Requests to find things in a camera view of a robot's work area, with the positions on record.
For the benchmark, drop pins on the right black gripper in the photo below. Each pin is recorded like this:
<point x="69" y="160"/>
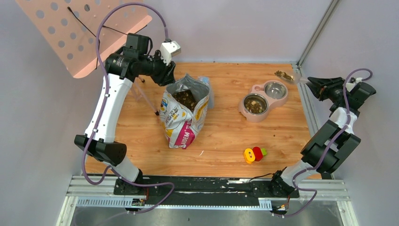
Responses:
<point x="324" y="85"/>

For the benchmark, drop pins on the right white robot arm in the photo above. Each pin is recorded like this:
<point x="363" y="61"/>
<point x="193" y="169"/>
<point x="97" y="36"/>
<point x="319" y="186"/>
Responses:
<point x="335" y="140"/>

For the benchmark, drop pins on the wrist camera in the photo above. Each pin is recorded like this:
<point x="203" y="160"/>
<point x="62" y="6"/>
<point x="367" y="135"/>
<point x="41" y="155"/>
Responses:
<point x="352" y="82"/>
<point x="169" y="50"/>

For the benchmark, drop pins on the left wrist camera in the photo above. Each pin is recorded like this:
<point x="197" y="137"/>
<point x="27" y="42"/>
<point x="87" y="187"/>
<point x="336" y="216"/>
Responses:
<point x="169" y="50"/>

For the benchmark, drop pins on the pink music stand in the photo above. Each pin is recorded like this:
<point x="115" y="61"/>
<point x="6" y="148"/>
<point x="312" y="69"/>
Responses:
<point x="70" y="26"/>

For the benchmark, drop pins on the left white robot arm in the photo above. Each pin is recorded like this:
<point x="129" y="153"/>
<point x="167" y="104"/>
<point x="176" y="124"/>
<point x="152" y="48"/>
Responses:
<point x="121" y="70"/>

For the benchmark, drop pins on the pet food bag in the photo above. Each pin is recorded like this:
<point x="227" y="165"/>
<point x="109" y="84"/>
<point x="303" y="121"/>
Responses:
<point x="183" y="109"/>

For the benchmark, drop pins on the pink double pet bowl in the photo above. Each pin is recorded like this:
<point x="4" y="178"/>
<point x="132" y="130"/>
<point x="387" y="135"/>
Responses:
<point x="261" y="99"/>

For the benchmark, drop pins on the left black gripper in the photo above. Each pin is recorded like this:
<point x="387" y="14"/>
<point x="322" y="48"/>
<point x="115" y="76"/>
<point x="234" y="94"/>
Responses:
<point x="163" y="72"/>

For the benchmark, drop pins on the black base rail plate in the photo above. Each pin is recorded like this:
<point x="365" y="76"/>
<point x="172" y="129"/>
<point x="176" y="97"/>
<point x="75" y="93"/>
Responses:
<point x="204" y="191"/>

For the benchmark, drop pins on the clear plastic scoop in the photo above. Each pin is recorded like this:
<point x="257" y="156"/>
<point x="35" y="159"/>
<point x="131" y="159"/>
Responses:
<point x="291" y="78"/>

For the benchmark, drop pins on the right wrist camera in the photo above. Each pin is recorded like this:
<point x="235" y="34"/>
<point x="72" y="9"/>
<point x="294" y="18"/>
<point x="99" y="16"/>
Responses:
<point x="352" y="82"/>

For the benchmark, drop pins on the translucent plastic container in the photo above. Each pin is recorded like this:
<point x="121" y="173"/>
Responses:
<point x="211" y="102"/>

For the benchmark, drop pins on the colourful stacking toy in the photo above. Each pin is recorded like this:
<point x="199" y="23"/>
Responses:
<point x="254" y="154"/>

